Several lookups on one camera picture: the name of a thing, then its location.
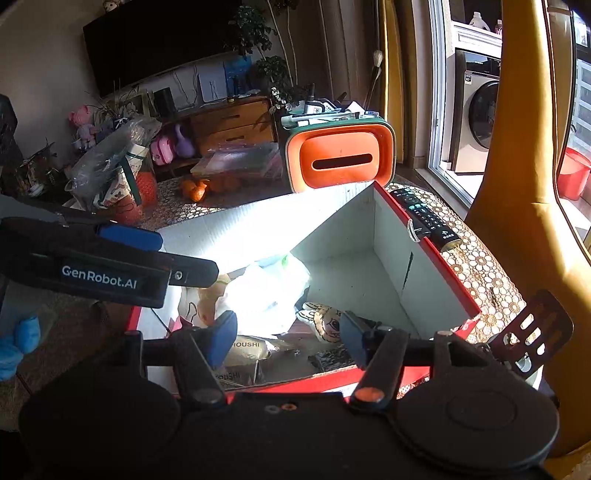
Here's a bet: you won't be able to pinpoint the red bucket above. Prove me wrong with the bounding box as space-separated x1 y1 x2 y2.
556 148 591 201

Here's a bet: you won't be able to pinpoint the pink toy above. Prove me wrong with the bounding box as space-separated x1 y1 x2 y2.
150 134 176 166

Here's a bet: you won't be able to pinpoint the silver washing machine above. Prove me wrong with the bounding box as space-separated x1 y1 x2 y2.
450 48 502 174

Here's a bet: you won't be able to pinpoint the wooden television cabinet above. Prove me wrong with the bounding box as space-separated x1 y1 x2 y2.
148 95 278 176

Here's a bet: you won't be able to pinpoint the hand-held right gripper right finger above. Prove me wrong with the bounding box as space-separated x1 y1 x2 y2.
338 310 468 410

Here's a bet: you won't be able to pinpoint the black slotted metal bracket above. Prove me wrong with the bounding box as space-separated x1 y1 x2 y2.
487 290 574 379

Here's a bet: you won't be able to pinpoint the person's left hand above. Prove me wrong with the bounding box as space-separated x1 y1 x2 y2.
0 314 41 382

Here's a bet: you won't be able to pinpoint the leafy green houseplant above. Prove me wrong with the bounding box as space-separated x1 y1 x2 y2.
228 0 301 112

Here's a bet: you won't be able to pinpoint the assorted stationery bundle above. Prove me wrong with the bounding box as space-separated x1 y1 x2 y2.
281 83 384 127

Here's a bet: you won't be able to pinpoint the snack packets in box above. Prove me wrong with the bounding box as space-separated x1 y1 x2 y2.
217 335 273 388

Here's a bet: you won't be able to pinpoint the blue picture card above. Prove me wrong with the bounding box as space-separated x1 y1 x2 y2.
224 55 254 95

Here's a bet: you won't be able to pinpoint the pile of tangerines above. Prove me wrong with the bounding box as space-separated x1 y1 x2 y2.
180 173 243 203

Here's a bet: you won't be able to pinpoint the purple toy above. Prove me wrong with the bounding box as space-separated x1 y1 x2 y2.
173 124 195 158

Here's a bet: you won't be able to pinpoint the black remote control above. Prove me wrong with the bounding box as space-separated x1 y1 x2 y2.
390 187 462 252

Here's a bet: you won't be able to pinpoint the potted grass plant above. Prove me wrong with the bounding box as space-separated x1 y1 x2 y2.
88 83 153 134

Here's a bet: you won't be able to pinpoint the clear plastic bag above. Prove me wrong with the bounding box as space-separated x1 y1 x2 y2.
65 115 162 199

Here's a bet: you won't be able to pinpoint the white wet wipes pack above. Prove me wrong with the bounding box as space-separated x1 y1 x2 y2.
215 253 312 335

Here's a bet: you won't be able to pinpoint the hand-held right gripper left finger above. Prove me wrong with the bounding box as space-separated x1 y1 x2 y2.
124 310 239 407

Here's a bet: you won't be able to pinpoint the black speaker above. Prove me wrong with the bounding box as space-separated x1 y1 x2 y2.
152 88 176 118

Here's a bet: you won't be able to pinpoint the white tablet board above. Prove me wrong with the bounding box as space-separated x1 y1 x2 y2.
198 69 228 103

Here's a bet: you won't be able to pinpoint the black television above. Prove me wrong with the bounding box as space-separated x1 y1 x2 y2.
83 0 259 97

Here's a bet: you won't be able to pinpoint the red cardboard box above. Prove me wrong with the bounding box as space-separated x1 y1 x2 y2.
124 181 483 400

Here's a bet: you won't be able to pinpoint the teal strap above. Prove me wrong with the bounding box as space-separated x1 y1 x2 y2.
122 157 144 206

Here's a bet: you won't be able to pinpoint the golden curtain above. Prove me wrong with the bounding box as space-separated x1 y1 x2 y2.
379 0 407 162

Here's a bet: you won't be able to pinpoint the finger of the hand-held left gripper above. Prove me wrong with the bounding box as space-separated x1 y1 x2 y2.
161 253 221 290
0 194 165 253

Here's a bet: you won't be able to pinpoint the calligraphy brush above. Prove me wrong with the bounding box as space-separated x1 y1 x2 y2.
364 50 385 110

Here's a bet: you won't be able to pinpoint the white patterned plush toy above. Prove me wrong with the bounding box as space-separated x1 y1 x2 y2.
295 302 345 344

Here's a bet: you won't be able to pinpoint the pink plush bear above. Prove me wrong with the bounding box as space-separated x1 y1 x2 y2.
68 105 98 151

